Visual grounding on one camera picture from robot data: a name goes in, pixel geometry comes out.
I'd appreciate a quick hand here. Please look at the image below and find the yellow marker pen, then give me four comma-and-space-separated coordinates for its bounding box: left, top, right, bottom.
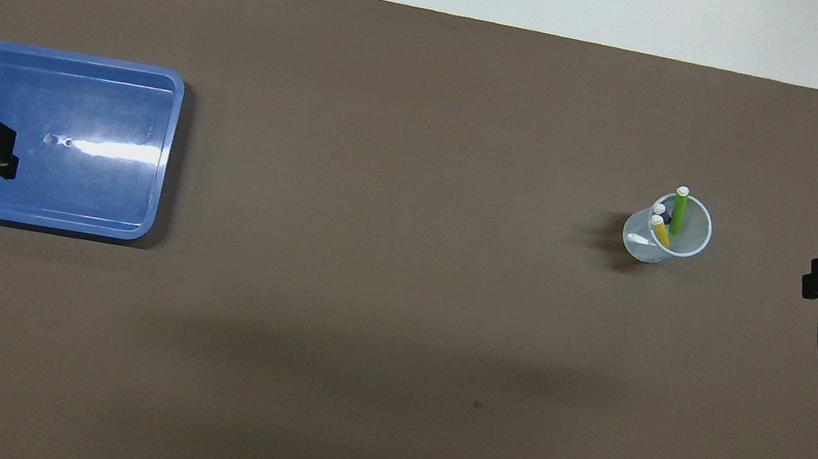
646, 214, 677, 248

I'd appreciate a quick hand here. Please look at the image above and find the green marker pen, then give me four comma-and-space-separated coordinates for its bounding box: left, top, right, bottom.
668, 184, 691, 238

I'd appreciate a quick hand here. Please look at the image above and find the brown table mat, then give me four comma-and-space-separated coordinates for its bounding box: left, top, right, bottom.
0, 0, 818, 459

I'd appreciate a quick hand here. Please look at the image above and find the translucent plastic cup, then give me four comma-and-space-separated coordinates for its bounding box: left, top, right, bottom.
617, 184, 719, 274

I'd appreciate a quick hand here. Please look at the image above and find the blue plastic tray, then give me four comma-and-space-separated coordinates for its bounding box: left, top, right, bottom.
0, 38, 189, 249

